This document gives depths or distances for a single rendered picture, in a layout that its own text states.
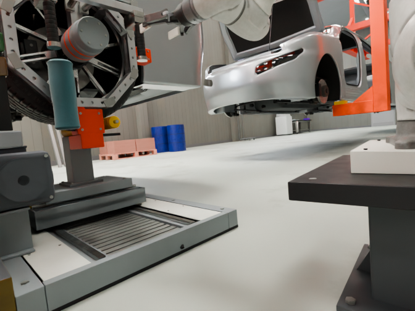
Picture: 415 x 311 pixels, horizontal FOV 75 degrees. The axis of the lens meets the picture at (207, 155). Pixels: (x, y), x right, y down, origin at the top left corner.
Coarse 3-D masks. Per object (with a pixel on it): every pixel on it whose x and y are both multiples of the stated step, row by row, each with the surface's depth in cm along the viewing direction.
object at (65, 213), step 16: (112, 192) 136; (128, 192) 135; (144, 192) 141; (32, 208) 113; (48, 208) 114; (64, 208) 114; (80, 208) 119; (96, 208) 124; (112, 208) 129; (32, 224) 112; (48, 224) 110
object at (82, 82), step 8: (40, 32) 129; (64, 32) 137; (40, 40) 129; (40, 48) 129; (40, 56) 129; (40, 64) 129; (88, 64) 145; (40, 72) 129; (80, 72) 142; (80, 80) 142; (88, 80) 145; (80, 88) 142
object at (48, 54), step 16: (32, 0) 114; (64, 0) 123; (16, 16) 119; (64, 16) 139; (32, 32) 114; (112, 32) 137; (112, 48) 144; (80, 64) 131; (96, 64) 132; (112, 64) 148; (48, 80) 118; (96, 80) 133; (112, 80) 144; (96, 96) 148
